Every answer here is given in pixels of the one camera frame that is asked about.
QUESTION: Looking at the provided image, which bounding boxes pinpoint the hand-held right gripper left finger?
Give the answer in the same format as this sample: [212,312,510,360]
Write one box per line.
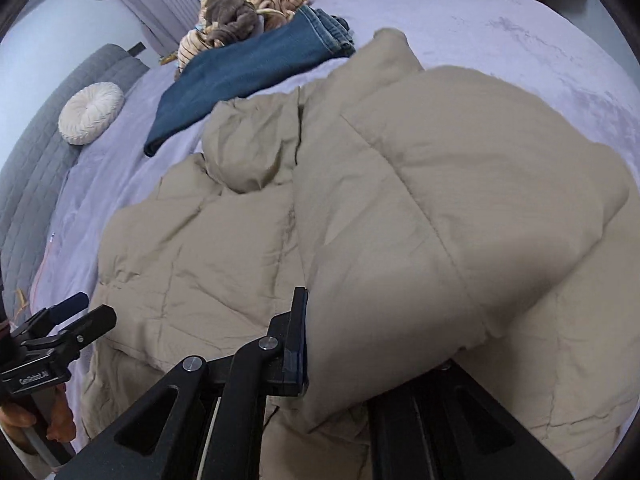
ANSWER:
[65,287,308,480]

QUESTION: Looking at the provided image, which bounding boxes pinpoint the brown fuzzy garment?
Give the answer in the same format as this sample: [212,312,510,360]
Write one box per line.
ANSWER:
[202,0,268,48]

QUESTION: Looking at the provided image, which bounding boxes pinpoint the round white cushion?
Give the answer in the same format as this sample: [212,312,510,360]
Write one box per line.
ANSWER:
[58,81,125,146]

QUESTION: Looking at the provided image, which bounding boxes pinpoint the beige puffer jacket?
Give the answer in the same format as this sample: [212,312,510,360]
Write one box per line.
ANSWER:
[80,27,638,480]

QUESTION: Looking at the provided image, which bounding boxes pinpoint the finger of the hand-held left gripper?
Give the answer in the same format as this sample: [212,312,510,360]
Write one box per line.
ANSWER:
[20,304,118,361]
[27,292,91,333]

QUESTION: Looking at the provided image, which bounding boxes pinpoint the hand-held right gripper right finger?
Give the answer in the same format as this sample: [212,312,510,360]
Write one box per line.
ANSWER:
[370,360,573,480]

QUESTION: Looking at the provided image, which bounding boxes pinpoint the blue jeans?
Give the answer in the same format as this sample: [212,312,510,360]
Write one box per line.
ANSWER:
[144,6,357,157]

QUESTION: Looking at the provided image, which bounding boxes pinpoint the grey quilted headboard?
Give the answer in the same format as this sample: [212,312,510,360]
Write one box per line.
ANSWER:
[0,43,151,311]

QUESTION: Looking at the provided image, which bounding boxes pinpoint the lavender plush blanket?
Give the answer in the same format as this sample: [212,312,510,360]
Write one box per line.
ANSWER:
[25,0,640,456]

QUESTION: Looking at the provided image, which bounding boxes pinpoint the person's left hand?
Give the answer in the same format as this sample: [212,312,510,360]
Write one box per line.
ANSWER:
[0,387,77,443]

